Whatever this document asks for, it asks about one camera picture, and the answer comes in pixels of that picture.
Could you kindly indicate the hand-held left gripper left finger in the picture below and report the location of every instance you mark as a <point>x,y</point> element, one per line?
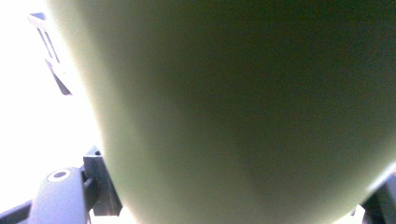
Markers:
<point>101,186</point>

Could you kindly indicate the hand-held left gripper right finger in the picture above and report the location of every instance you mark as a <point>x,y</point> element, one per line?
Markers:
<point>381,200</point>

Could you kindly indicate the green round object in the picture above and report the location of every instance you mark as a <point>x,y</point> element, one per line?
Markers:
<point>236,105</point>

